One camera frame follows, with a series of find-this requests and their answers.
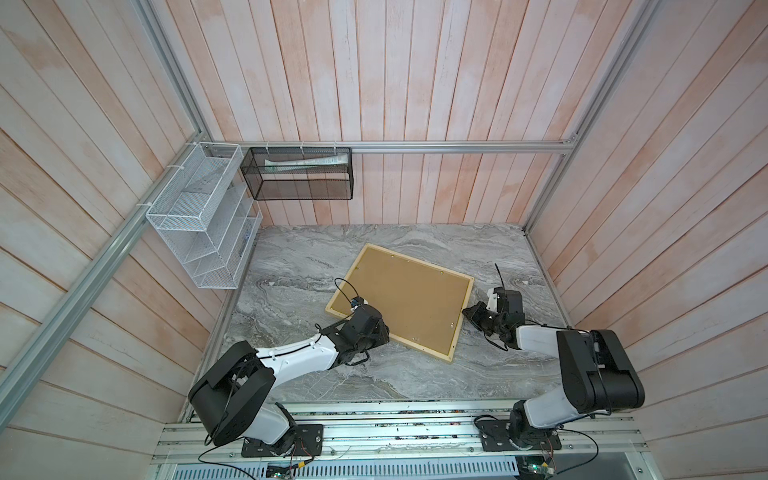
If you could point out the white wire mesh shelf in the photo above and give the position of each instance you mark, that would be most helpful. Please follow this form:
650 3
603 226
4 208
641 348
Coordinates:
205 217

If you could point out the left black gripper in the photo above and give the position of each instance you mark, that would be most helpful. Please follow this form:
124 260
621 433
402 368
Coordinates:
382 335

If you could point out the aluminium frame profile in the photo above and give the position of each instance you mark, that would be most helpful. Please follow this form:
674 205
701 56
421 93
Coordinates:
453 110

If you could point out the aluminium rail platform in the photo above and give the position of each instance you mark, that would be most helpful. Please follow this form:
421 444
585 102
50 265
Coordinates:
412 440

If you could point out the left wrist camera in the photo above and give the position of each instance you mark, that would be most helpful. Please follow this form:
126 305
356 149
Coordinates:
357 302

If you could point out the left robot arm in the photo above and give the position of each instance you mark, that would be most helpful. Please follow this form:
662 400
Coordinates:
229 398

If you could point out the black wire mesh basket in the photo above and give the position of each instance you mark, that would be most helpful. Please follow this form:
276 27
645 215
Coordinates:
297 186

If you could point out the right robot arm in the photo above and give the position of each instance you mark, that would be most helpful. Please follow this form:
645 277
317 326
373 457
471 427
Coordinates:
597 376

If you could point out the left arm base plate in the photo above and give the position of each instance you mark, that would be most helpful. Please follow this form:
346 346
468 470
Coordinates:
301 440

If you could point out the brown backing board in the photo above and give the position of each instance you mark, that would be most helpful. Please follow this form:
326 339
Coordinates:
408 297

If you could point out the paper in black basket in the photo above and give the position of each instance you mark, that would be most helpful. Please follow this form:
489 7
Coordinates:
327 164

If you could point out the wooden picture frame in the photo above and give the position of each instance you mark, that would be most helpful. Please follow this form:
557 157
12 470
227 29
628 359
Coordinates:
456 324

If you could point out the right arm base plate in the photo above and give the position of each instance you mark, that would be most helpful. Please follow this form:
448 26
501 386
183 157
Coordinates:
503 436

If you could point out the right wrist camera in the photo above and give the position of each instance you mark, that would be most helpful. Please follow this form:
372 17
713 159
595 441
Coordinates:
492 303

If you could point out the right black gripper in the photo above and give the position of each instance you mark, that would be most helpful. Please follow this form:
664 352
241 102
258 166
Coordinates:
473 316

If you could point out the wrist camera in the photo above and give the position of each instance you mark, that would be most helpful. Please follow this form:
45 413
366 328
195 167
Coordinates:
357 302
492 303

